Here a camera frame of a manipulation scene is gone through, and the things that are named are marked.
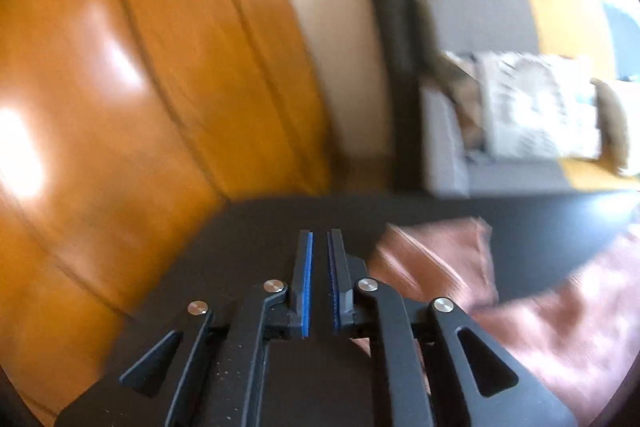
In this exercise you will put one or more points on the tiger print cushion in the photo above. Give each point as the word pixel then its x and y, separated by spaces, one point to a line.
pixel 535 107

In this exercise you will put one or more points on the grey yellow blue sofa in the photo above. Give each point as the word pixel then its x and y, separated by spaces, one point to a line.
pixel 475 12

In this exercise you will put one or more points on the beige deer print cushion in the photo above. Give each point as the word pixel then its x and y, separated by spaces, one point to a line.
pixel 617 122

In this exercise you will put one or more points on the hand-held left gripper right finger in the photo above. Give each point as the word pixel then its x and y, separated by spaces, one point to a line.
pixel 334 282

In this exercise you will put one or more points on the pink knitted sweater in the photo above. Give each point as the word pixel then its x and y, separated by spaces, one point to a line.
pixel 560 322

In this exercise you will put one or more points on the wooden panelled cabinet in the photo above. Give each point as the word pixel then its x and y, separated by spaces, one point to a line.
pixel 125 107

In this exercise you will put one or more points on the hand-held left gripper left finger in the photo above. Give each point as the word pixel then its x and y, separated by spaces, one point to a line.
pixel 306 282

